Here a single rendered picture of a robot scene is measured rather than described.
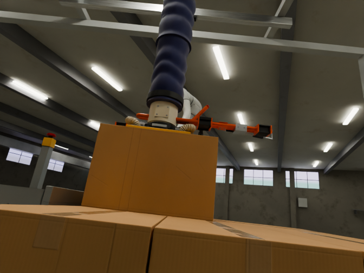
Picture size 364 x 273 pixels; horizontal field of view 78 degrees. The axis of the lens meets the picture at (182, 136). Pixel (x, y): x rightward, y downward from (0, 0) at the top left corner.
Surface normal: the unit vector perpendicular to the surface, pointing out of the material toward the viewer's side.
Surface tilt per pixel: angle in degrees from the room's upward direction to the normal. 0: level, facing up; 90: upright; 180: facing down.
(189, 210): 90
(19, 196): 90
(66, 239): 90
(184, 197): 90
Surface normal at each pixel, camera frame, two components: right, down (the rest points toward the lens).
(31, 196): 0.02, -0.30
